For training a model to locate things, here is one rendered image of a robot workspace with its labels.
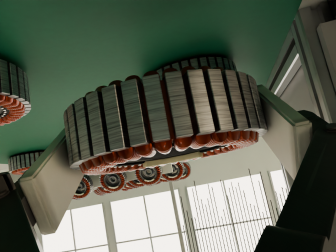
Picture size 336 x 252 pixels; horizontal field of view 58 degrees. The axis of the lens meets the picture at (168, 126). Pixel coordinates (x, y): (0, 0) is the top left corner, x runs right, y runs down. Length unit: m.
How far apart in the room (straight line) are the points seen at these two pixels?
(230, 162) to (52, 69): 6.16
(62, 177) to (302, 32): 0.23
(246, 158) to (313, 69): 6.15
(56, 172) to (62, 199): 0.01
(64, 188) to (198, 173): 6.27
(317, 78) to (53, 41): 0.22
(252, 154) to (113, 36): 6.22
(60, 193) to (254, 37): 0.24
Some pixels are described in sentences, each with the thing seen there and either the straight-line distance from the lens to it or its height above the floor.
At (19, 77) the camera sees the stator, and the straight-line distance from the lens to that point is 0.28.
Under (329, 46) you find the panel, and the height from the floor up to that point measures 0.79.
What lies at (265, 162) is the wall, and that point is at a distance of 6.45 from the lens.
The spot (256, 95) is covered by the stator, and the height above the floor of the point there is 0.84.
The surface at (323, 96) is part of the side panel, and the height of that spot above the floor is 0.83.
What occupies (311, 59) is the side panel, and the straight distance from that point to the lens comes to 0.29.
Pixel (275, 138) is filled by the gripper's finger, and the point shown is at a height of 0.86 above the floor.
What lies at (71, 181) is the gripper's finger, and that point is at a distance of 0.18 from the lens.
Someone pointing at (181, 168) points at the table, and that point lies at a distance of 1.37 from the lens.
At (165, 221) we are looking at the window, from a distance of 6.60.
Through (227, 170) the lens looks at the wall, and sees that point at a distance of 6.40.
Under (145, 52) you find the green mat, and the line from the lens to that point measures 0.29.
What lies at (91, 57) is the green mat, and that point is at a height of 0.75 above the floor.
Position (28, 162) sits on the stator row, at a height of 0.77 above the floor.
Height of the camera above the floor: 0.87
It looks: 11 degrees down
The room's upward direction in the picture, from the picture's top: 169 degrees clockwise
